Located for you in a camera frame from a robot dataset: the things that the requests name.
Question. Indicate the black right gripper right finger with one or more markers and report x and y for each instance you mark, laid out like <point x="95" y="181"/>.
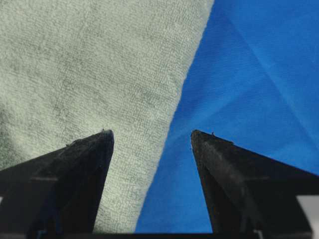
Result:
<point x="251" y="195"/>

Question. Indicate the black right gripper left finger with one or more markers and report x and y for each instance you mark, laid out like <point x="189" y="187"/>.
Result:
<point x="57" y="194"/>

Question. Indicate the light green bath towel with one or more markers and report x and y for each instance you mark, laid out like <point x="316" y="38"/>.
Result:
<point x="72" y="68"/>

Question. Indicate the blue table cloth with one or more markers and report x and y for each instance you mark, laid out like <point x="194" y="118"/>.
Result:
<point x="254" y="81"/>

